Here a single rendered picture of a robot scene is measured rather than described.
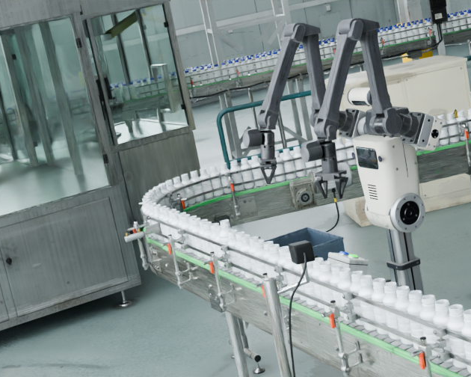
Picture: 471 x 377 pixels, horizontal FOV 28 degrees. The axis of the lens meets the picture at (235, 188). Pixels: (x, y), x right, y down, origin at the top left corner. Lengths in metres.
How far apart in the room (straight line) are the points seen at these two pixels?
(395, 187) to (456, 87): 4.15
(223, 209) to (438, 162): 1.24
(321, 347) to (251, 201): 2.11
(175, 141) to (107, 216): 2.33
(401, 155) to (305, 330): 0.87
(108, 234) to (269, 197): 1.87
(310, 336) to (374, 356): 0.40
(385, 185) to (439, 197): 4.20
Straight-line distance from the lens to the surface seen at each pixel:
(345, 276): 2.96
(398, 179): 3.72
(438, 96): 7.78
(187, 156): 8.95
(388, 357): 2.81
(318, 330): 3.15
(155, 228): 4.42
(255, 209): 5.18
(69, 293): 6.74
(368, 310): 2.88
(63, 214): 6.63
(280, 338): 2.33
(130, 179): 8.77
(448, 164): 5.43
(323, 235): 4.25
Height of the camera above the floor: 2.08
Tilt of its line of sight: 12 degrees down
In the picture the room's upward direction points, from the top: 11 degrees counter-clockwise
